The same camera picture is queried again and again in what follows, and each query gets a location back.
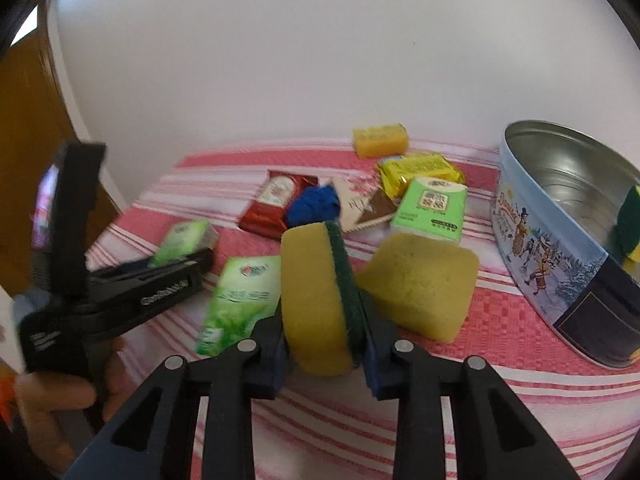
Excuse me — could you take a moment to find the red striped tablecloth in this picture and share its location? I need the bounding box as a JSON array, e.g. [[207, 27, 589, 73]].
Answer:
[[82, 137, 640, 480]]

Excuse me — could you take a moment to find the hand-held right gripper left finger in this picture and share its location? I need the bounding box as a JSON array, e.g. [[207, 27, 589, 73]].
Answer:
[[62, 315, 296, 480]]

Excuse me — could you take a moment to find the green tissue pack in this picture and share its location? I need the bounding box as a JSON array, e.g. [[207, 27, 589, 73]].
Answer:
[[151, 220, 220, 267], [194, 255, 282, 357], [389, 176, 469, 245]]

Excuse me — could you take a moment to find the yellow snack packet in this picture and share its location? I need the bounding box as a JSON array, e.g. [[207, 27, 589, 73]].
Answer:
[[376, 152, 451, 171], [381, 159, 467, 199]]

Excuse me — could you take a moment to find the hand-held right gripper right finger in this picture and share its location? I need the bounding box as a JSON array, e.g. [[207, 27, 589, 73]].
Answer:
[[361, 304, 581, 480]]

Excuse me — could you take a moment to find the wooden door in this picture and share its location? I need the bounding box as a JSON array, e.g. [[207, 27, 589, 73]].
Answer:
[[0, 5, 127, 293]]

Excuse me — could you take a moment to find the blue cloth ball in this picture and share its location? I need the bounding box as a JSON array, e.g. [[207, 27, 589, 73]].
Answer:
[[285, 185, 342, 231]]

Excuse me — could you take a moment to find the yellow green scouring sponge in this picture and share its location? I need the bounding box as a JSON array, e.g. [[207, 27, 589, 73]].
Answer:
[[280, 221, 362, 377], [614, 184, 640, 265]]

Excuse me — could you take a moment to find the large yellow sponge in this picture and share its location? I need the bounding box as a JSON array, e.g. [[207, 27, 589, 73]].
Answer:
[[356, 232, 481, 345]]

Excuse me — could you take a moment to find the small yellow sponge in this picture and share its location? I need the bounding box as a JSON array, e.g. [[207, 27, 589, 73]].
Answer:
[[352, 124, 409, 157]]

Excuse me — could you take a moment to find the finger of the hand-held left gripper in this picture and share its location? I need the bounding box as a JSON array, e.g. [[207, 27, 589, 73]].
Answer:
[[100, 267, 207, 333], [87, 249, 216, 281]]

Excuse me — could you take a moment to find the red snack packet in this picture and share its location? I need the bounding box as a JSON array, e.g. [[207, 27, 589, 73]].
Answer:
[[238, 170, 319, 240]]

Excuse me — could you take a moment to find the person's left hand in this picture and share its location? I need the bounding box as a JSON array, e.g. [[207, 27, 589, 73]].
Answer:
[[14, 335, 136, 476]]

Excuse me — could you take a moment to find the round printed metal tin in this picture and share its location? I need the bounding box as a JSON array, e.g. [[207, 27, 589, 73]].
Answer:
[[491, 120, 640, 372]]

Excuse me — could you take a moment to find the white brown snack packet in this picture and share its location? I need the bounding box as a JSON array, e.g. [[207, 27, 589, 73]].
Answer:
[[331, 175, 399, 234]]

